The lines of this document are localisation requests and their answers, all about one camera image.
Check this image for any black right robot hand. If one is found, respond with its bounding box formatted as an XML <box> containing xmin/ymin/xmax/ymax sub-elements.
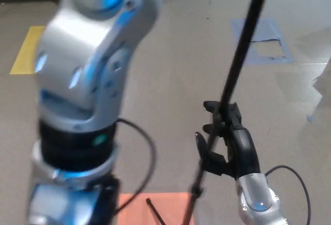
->
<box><xmin>194</xmin><ymin>100</ymin><xmax>261</xmax><ymax>181</ymax></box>

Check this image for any black telescopic phone stand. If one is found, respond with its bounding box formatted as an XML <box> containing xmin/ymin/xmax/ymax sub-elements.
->
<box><xmin>145</xmin><ymin>0</ymin><xmax>274</xmax><ymax>225</ymax></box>

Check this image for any orange paper sheet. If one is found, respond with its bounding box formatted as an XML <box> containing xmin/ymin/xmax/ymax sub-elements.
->
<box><xmin>117</xmin><ymin>192</ymin><xmax>196</xmax><ymax>225</ymax></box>

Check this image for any torn blue tape patch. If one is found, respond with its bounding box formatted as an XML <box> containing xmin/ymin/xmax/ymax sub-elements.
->
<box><xmin>230</xmin><ymin>18</ymin><xmax>294</xmax><ymax>67</ymax></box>

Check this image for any yellow paper sheet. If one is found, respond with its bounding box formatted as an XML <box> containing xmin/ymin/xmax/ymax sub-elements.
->
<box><xmin>9</xmin><ymin>25</ymin><xmax>46</xmax><ymax>75</ymax></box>

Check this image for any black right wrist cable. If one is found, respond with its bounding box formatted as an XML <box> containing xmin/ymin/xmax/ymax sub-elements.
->
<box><xmin>265</xmin><ymin>165</ymin><xmax>311</xmax><ymax>225</ymax></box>

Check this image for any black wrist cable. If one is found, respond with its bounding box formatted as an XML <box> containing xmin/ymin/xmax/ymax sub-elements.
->
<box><xmin>113</xmin><ymin>117</ymin><xmax>157</xmax><ymax>213</ymax></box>
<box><xmin>265</xmin><ymin>165</ymin><xmax>311</xmax><ymax>225</ymax></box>

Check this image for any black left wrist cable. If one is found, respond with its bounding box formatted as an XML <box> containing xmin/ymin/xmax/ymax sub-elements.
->
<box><xmin>113</xmin><ymin>117</ymin><xmax>157</xmax><ymax>213</ymax></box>

